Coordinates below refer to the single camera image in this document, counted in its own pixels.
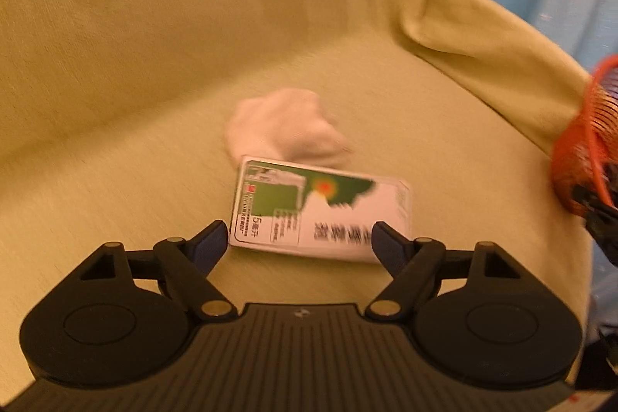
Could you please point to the orange mesh basket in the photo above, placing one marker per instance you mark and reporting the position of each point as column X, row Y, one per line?
column 574, row 151

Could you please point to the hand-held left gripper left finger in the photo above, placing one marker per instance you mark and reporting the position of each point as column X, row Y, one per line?
column 210, row 244

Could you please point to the yellow covered sofa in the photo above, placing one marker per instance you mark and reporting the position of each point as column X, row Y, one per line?
column 145, row 55

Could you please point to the white sock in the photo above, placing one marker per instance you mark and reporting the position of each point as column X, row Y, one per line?
column 285, row 127

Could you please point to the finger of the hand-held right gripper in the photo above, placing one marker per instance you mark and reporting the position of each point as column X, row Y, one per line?
column 591, row 202

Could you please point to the green and white medicine box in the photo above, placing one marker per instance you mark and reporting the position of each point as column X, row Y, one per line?
column 289, row 209

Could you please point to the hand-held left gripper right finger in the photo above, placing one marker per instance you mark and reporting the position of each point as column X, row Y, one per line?
column 388, row 244

